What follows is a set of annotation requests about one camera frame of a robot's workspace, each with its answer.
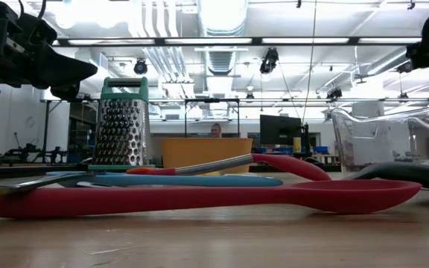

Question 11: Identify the iridescent metal utensil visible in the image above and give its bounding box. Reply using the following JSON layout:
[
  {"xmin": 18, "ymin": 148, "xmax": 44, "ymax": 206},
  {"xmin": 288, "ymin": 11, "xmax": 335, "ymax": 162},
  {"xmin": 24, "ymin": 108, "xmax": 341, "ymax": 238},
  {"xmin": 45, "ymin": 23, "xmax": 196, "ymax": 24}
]
[{"xmin": 0, "ymin": 173, "xmax": 89, "ymax": 197}]

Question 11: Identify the red silicone spoon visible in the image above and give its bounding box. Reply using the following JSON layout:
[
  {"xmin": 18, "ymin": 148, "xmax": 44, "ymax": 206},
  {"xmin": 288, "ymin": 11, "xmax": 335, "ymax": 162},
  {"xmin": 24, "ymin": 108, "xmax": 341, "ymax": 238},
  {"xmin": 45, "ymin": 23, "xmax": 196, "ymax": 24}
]
[{"xmin": 0, "ymin": 179, "xmax": 423, "ymax": 220}]

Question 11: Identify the black silicone spoon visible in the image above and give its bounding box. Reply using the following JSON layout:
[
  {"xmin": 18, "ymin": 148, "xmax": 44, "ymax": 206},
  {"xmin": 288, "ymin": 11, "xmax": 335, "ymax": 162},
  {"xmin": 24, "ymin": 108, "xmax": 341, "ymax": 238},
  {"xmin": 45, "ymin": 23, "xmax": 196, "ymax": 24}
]
[{"xmin": 343, "ymin": 160, "xmax": 429, "ymax": 194}]

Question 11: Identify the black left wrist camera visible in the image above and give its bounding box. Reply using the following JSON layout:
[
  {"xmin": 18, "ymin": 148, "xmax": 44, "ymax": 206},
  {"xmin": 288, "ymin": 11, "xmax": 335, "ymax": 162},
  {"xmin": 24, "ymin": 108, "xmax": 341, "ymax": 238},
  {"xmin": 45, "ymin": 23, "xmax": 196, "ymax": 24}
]
[{"xmin": 15, "ymin": 13, "xmax": 58, "ymax": 48}]

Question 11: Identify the black left camera cable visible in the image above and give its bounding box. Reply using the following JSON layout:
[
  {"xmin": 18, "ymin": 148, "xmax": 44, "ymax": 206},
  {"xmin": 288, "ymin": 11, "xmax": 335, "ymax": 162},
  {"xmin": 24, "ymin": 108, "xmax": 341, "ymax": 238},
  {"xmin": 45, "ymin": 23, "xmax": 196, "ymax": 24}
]
[{"xmin": 35, "ymin": 0, "xmax": 48, "ymax": 20}]

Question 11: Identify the light blue silicone spoon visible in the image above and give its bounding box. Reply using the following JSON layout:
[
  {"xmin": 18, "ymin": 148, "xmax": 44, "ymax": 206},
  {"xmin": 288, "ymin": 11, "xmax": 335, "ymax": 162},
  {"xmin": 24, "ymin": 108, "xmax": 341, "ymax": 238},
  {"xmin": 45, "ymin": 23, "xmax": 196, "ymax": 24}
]
[{"xmin": 46, "ymin": 170, "xmax": 285, "ymax": 188}]

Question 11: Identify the silver air duct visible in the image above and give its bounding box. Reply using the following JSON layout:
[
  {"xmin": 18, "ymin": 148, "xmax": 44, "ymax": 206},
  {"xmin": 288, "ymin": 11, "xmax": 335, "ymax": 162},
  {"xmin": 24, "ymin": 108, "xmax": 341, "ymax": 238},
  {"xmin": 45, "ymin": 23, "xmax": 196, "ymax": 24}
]
[{"xmin": 197, "ymin": 0, "xmax": 250, "ymax": 76}]

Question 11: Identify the red spatula with metal handle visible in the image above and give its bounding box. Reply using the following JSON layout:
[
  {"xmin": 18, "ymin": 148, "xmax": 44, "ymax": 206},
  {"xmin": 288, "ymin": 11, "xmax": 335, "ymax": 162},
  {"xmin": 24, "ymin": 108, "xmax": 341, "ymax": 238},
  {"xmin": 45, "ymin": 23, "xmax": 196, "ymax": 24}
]
[{"xmin": 127, "ymin": 153, "xmax": 331, "ymax": 182}]

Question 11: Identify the black table edge frame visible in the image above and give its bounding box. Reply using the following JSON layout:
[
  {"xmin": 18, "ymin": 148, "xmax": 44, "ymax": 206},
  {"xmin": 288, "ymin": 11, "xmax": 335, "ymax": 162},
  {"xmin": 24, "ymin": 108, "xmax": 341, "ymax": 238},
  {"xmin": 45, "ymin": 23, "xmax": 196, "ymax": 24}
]
[{"xmin": 0, "ymin": 163, "xmax": 342, "ymax": 182}]

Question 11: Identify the black metal stand frame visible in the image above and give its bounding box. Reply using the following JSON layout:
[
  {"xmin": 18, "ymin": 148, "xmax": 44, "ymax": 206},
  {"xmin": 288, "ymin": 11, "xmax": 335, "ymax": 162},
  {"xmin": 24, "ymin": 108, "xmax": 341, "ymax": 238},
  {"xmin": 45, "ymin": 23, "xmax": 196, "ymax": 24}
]
[{"xmin": 183, "ymin": 98, "xmax": 241, "ymax": 138}]

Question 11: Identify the black ceiling lamp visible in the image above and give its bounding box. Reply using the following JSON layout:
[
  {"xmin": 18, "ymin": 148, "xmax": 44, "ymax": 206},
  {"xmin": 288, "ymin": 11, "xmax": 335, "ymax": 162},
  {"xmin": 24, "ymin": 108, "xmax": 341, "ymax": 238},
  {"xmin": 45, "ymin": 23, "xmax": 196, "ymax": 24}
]
[
  {"xmin": 396, "ymin": 61, "xmax": 414, "ymax": 74},
  {"xmin": 259, "ymin": 47, "xmax": 280, "ymax": 75},
  {"xmin": 325, "ymin": 87, "xmax": 343, "ymax": 101},
  {"xmin": 133, "ymin": 58, "xmax": 149, "ymax": 76}
]

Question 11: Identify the black desk monitor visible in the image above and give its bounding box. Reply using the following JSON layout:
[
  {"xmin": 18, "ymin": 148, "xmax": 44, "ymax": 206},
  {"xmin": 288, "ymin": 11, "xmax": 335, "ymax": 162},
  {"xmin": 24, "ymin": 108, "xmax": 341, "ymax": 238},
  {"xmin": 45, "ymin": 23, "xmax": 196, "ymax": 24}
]
[{"xmin": 259, "ymin": 114, "xmax": 303, "ymax": 147}]

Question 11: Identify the steel box grater teal handle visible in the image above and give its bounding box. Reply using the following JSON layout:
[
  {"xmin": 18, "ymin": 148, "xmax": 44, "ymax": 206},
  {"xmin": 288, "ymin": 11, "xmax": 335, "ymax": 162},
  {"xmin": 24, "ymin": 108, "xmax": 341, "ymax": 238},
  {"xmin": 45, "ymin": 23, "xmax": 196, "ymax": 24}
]
[{"xmin": 87, "ymin": 77, "xmax": 156, "ymax": 173}]

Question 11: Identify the black machine on bench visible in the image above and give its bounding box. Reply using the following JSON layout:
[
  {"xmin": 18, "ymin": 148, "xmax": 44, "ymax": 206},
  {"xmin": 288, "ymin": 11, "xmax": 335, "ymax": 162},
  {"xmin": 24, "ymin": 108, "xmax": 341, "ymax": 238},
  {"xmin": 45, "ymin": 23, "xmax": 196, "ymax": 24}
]
[{"xmin": 0, "ymin": 141, "xmax": 69, "ymax": 167}]

